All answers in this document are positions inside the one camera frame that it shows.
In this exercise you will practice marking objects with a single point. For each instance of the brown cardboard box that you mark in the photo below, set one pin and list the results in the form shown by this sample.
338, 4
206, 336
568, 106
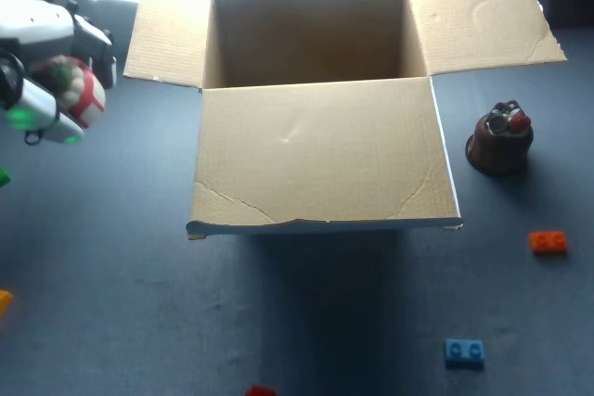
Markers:
320, 150

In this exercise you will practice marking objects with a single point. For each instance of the red toy brick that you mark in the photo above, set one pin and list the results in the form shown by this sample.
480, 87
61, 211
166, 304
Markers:
260, 391

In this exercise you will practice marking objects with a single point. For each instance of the blue flat toy brick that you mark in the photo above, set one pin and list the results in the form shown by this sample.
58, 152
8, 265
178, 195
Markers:
464, 354

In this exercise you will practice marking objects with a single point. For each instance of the white cylinder with red spots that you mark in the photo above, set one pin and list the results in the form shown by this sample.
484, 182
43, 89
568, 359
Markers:
90, 94

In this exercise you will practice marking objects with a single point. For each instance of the grey table cloth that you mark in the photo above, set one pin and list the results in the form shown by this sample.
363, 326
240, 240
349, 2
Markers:
116, 252

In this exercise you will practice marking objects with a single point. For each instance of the green toy brick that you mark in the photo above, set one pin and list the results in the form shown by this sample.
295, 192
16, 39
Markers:
3, 178

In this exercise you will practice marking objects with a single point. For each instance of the orange flat toy brick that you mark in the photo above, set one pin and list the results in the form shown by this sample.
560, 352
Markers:
547, 244

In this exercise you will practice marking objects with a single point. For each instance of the yellow toy brick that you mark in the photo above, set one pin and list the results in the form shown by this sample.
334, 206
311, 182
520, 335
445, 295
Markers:
3, 305

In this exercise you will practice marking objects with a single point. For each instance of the dark red round object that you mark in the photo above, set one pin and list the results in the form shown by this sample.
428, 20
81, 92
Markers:
501, 155

